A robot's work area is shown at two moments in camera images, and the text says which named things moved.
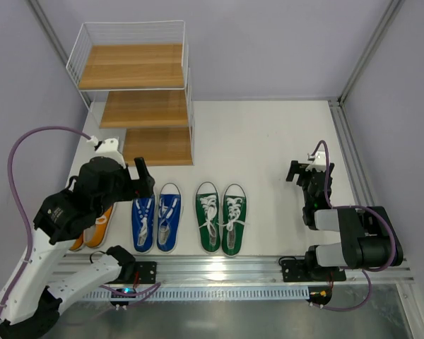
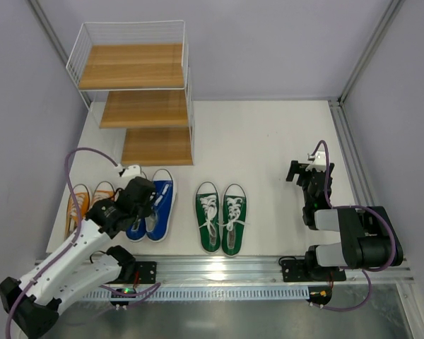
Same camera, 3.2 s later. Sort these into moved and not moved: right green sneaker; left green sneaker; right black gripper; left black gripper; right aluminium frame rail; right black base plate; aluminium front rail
Moved: left black gripper
Not moved: right black base plate; right aluminium frame rail; right green sneaker; right black gripper; left green sneaker; aluminium front rail
